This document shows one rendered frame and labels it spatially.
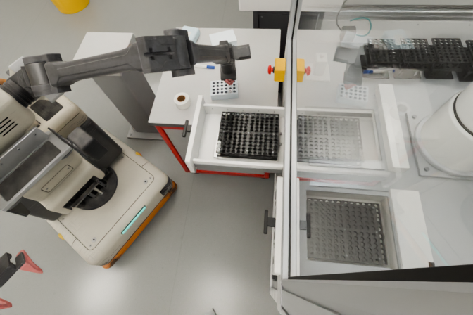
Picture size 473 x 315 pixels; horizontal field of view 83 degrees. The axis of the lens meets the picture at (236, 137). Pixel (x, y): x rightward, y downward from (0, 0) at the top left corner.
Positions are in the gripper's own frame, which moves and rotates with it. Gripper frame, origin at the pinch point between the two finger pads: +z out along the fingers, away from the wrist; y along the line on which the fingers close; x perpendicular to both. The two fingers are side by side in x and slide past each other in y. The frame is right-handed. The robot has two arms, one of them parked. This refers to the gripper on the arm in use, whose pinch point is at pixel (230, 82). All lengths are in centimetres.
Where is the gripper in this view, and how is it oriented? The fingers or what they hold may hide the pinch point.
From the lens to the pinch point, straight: 124.7
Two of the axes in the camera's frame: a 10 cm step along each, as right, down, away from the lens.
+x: -10.0, 0.7, 0.6
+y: -0.3, -8.9, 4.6
